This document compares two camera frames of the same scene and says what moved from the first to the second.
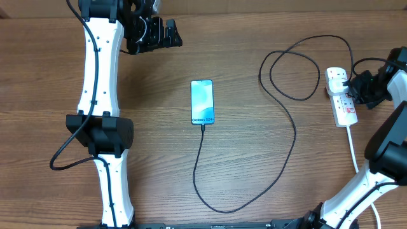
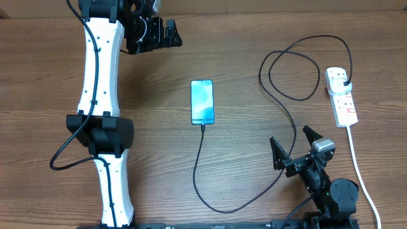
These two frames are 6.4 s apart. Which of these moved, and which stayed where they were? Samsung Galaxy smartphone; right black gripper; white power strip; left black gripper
Moved: right black gripper
Stayed: Samsung Galaxy smartphone; white power strip; left black gripper
